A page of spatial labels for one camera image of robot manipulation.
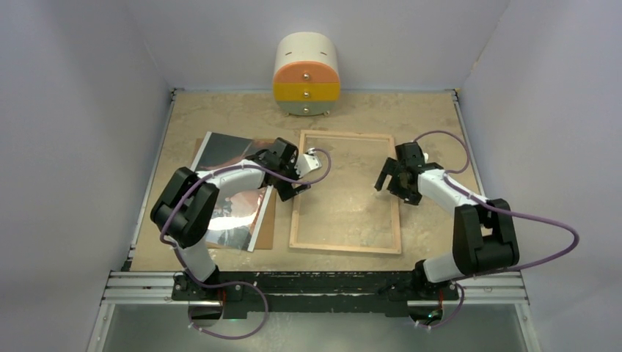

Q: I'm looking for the wooden picture frame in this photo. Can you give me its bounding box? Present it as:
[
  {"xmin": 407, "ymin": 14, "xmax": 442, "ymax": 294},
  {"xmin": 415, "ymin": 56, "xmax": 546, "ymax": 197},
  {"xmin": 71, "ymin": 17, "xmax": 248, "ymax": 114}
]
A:
[{"xmin": 289, "ymin": 129, "xmax": 403, "ymax": 255}]

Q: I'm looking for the glossy printed photo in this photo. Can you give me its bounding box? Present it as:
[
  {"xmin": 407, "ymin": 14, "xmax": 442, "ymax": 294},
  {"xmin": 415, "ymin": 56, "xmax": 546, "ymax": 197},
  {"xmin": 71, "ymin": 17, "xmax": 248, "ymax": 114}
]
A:
[{"xmin": 190, "ymin": 131, "xmax": 276, "ymax": 252}]

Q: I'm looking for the clear acrylic frame sheet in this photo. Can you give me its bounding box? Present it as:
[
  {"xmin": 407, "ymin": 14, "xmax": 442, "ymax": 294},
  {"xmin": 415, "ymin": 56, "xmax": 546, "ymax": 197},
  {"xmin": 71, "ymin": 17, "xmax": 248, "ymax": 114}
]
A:
[{"xmin": 297, "ymin": 136, "xmax": 395, "ymax": 247}]

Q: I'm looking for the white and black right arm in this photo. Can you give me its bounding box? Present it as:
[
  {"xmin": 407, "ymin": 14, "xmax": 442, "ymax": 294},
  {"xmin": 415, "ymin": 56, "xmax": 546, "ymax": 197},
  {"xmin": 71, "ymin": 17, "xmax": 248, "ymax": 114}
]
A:
[{"xmin": 375, "ymin": 142, "xmax": 519, "ymax": 298}]

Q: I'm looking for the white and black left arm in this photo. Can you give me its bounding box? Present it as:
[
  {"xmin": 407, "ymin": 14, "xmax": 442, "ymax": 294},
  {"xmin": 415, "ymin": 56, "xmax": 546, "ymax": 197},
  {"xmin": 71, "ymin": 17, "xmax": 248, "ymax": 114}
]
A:
[{"xmin": 150, "ymin": 138, "xmax": 322, "ymax": 300}]

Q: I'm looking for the small colourful drawer cabinet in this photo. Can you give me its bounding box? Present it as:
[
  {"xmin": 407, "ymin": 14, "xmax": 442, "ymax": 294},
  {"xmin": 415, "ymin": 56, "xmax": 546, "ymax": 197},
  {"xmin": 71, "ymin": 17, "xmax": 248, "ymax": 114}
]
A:
[{"xmin": 272, "ymin": 32, "xmax": 341, "ymax": 117}]

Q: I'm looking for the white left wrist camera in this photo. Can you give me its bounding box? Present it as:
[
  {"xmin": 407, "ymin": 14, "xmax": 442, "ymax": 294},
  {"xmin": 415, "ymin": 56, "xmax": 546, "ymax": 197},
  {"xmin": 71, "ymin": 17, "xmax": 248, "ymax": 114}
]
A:
[{"xmin": 295, "ymin": 151, "xmax": 322, "ymax": 178}]

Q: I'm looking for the black and aluminium base rail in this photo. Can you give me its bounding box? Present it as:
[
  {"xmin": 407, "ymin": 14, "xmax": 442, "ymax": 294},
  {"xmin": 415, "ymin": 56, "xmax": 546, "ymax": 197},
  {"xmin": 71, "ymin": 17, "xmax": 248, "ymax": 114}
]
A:
[{"xmin": 103, "ymin": 271, "xmax": 528, "ymax": 319}]

